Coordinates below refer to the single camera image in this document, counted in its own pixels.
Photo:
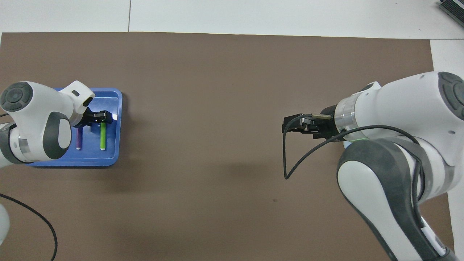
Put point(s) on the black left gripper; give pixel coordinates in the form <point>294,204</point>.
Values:
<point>87,119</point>

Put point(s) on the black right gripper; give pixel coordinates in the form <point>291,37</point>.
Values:
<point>328,123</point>

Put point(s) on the green pen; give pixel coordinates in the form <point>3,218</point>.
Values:
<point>103,137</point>

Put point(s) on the purple pen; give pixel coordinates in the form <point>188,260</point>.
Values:
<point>79,139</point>

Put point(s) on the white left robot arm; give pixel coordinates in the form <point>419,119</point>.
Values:
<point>32,119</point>

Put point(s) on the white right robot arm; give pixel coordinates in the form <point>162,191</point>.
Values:
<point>406,105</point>

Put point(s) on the blue plastic tray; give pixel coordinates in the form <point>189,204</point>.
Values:
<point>108,152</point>

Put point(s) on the translucent plastic cup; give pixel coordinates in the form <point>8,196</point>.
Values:
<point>347,144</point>

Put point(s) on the brown table mat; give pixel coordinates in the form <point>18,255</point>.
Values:
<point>217,108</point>

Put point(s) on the dark ribbed device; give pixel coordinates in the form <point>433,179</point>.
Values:
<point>453,9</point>

